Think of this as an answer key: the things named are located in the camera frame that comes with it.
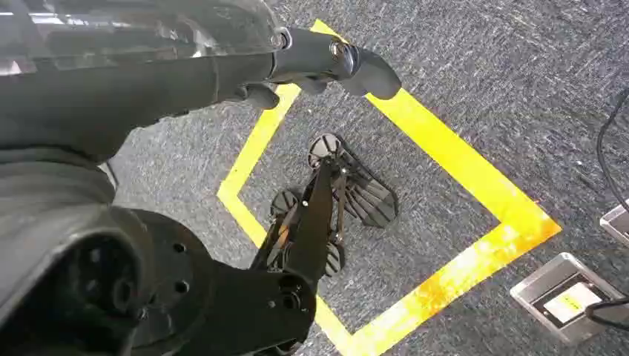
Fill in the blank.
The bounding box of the yellow floor tape square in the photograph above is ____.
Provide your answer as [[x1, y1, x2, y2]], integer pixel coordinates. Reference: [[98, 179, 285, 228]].
[[217, 19, 563, 356]]

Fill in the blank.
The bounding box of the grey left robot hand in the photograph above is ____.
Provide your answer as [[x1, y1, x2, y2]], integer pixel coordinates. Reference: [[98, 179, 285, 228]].
[[0, 0, 403, 164]]

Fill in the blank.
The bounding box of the grey robot torso housing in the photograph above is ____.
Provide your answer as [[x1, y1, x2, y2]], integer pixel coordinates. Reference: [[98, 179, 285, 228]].
[[0, 147, 154, 356]]

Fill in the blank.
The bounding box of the black robot leg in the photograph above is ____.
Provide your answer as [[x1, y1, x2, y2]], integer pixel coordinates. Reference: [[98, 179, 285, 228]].
[[131, 158, 346, 356]]

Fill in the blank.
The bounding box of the black cable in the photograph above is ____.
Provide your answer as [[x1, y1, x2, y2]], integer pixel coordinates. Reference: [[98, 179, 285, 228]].
[[596, 87, 629, 213], [584, 296, 629, 332]]

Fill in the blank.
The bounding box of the steel floor socket box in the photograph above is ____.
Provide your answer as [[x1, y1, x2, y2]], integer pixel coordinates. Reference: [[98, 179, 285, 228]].
[[509, 252, 629, 346], [599, 198, 629, 248]]

